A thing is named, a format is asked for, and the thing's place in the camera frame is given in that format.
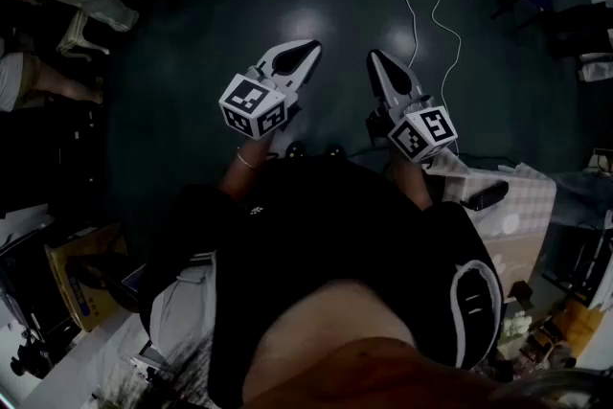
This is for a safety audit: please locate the person's black and white shirt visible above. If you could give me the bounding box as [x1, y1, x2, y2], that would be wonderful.
[138, 155, 507, 409]

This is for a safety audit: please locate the white ornate chair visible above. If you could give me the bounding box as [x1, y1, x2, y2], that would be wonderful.
[56, 9, 111, 63]

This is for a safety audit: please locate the person's right forearm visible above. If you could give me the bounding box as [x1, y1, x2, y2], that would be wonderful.
[390, 153, 435, 212]

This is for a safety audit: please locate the black handheld device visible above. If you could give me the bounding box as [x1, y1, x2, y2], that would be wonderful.
[460, 180, 511, 213]

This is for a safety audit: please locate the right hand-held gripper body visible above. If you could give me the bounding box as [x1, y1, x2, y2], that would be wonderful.
[366, 94, 459, 164]

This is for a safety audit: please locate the cardboard box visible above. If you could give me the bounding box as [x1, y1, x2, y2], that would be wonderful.
[45, 224, 138, 332]

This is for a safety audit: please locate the person's left forearm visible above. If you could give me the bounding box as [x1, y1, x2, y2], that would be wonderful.
[222, 132, 275, 202]

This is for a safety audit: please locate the checkered cloth table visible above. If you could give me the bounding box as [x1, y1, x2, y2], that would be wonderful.
[428, 151, 559, 298]

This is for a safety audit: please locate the black equipment case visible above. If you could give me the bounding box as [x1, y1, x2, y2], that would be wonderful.
[0, 102, 109, 219]

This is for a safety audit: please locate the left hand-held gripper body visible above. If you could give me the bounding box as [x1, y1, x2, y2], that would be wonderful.
[218, 65, 304, 141]

